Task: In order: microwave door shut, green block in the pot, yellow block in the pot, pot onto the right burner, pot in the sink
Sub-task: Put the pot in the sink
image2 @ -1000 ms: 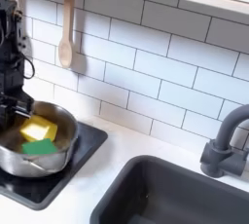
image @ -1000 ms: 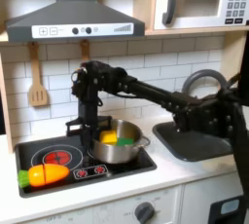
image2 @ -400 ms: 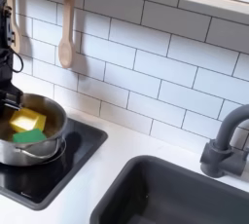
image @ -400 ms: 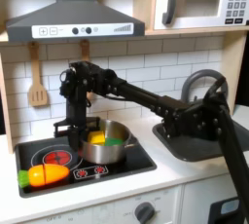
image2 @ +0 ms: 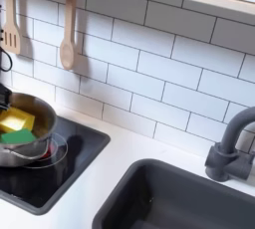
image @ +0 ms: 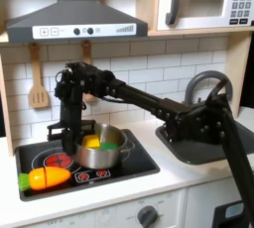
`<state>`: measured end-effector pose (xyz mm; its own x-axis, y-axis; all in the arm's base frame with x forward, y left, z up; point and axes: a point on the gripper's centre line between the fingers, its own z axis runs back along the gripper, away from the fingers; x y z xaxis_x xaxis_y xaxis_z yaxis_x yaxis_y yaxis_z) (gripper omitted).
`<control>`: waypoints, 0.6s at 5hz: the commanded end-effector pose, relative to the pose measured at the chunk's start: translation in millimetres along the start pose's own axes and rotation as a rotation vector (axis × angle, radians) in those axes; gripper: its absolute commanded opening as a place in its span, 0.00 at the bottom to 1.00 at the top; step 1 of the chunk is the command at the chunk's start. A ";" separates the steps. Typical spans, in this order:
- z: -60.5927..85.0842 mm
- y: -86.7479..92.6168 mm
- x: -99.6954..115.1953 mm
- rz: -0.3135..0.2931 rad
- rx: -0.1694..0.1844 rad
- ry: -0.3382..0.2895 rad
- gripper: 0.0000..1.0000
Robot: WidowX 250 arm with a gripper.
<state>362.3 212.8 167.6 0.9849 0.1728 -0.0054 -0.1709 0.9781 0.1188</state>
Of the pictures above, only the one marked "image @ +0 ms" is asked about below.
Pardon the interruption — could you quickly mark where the grey range hood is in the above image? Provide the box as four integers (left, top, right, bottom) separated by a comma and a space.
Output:
5, 0, 149, 44

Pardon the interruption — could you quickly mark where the grey oven knob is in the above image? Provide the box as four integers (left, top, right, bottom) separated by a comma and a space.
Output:
136, 205, 159, 228

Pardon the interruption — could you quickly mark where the white toy microwave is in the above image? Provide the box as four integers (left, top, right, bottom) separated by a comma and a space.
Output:
157, 0, 254, 32

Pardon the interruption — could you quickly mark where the black stove top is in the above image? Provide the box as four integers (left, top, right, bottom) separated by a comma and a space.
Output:
14, 128, 161, 202

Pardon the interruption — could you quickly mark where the red stove burner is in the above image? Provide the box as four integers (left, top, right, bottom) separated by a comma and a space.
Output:
44, 152, 74, 170

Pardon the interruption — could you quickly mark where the grey microwave door handle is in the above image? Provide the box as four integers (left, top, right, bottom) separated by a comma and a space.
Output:
165, 0, 182, 27

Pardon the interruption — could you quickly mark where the wooden spoon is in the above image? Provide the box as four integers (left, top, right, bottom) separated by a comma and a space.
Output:
80, 40, 97, 103

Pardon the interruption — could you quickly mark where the dark grey sink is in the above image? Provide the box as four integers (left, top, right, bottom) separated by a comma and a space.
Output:
155, 119, 254, 166

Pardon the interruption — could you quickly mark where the black oven door window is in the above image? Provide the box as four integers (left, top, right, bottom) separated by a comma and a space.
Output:
211, 200, 248, 228

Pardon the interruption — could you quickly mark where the dark grey tap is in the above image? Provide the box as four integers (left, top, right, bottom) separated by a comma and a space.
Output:
183, 69, 233, 106

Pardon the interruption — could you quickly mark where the orange toy carrot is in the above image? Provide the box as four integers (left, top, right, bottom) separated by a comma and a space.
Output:
18, 166, 72, 192

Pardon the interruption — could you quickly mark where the slotted wooden spatula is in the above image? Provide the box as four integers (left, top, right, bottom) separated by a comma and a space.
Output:
28, 42, 51, 110

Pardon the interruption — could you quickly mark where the light wooden shelf unit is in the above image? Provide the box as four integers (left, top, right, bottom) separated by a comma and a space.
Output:
135, 0, 254, 121

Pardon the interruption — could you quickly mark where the steel pot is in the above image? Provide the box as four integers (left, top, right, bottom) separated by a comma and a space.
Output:
72, 122, 134, 171

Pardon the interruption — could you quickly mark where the yellow block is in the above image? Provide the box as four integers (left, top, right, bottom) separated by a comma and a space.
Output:
81, 134, 101, 150

